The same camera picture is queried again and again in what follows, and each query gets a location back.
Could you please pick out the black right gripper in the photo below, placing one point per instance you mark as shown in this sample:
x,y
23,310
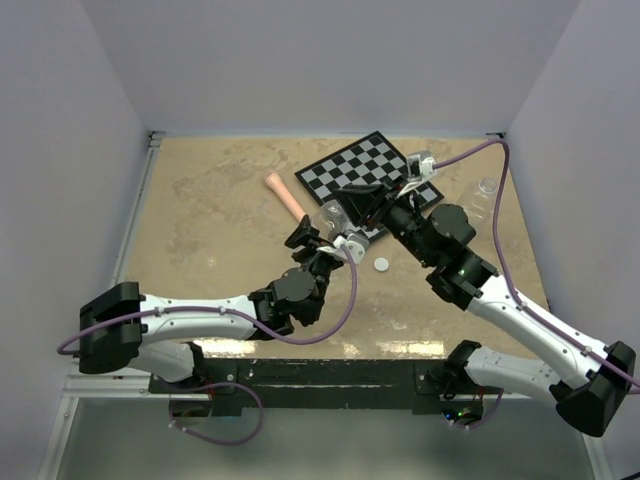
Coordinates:
x,y
356,200

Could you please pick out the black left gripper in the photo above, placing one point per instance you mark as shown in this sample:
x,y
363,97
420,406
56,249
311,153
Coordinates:
x,y
301,237

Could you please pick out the clear plastic bottle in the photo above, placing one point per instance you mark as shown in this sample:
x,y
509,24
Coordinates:
x,y
478,199
331,220

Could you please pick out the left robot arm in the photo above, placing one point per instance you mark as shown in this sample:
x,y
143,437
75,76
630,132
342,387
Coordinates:
x,y
123,327

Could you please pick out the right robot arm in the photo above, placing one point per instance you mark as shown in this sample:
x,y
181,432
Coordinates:
x,y
584,379

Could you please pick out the white bottle cap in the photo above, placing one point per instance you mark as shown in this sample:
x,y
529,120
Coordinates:
x,y
381,264

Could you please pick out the black white checkerboard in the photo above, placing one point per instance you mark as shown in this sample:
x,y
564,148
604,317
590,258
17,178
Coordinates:
x,y
369,160

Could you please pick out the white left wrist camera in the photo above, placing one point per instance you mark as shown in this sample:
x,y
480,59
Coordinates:
x,y
345,247

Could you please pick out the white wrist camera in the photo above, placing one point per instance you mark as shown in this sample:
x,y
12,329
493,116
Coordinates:
x,y
420,169
345,247

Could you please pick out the pink cylindrical handle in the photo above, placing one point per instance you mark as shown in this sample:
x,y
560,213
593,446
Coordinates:
x,y
274,182

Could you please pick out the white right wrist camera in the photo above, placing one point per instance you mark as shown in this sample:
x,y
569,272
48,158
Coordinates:
x,y
420,169

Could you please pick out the aluminium frame rail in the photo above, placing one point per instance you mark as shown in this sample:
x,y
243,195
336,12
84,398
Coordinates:
x,y
67,410

